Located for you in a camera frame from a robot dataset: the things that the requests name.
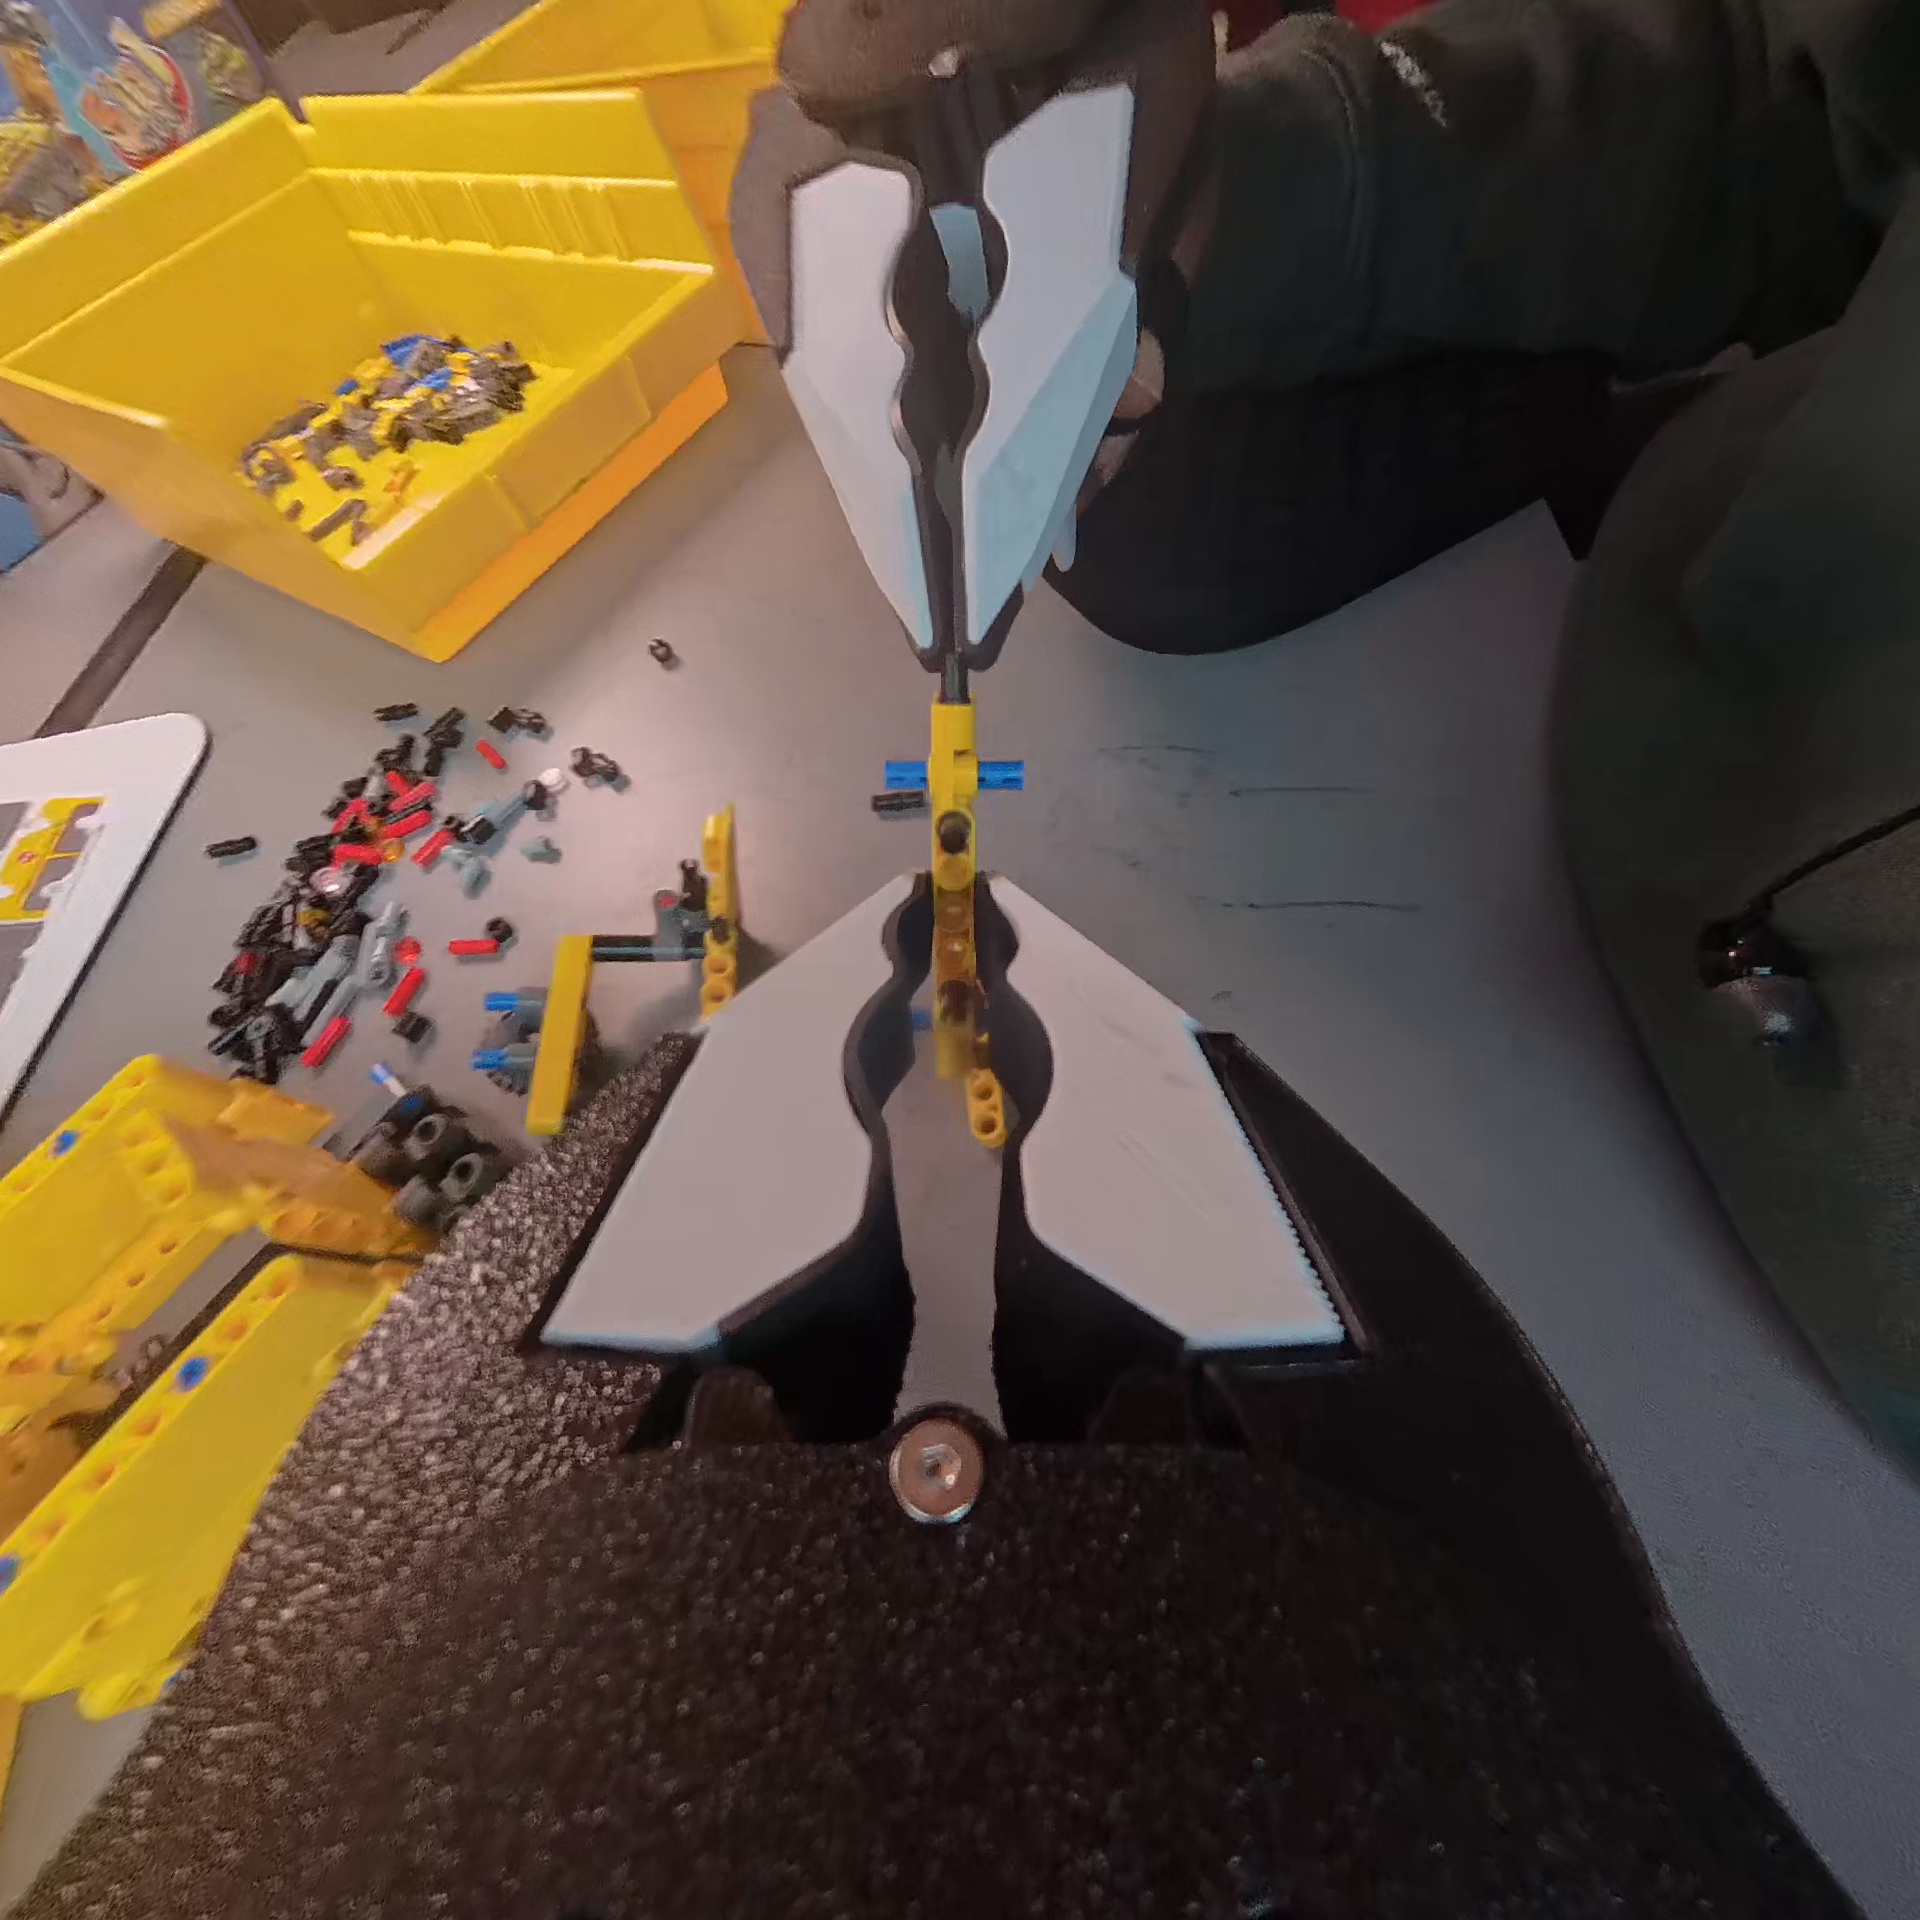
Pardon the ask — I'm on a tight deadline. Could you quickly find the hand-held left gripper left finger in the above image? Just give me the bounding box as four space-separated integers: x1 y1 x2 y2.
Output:
537 872 929 1353

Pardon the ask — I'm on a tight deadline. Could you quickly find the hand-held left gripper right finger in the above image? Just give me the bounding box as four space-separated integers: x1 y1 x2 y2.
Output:
975 873 1345 1361

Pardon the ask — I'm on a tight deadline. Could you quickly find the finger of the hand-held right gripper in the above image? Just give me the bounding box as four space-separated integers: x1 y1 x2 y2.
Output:
957 83 1143 673
787 154 953 663

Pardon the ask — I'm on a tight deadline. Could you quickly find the lego axle and gear assembly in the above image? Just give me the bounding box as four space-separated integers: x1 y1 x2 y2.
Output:
471 804 745 1139

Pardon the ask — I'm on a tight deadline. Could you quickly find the yellow lego panel with pins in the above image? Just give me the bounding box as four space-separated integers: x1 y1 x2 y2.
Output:
878 691 1033 1113

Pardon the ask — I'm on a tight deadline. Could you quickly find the pile of small lego pins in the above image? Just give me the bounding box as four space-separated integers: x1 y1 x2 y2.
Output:
208 697 623 1081

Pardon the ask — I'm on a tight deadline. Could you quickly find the yellow lego robot body model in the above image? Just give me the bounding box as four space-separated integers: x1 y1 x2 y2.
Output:
0 1053 505 1720

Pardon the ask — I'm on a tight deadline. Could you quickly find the person's right forearm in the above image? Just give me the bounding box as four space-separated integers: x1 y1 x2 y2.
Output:
1199 0 1920 395

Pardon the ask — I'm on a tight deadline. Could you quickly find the heap of mixed lego parts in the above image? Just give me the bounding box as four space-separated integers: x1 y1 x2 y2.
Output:
239 333 540 543

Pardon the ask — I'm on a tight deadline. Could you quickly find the blue lego set box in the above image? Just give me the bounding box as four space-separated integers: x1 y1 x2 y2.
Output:
0 0 297 571

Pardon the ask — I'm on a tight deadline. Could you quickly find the yellow plastic bin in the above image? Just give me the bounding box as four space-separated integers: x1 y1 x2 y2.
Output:
412 0 798 348
0 89 731 663

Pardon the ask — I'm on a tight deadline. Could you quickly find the black round device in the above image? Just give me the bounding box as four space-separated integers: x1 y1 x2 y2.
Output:
1697 920 1833 1048

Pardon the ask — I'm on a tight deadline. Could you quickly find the sticker sheet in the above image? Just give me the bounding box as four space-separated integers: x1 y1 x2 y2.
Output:
0 795 108 1023

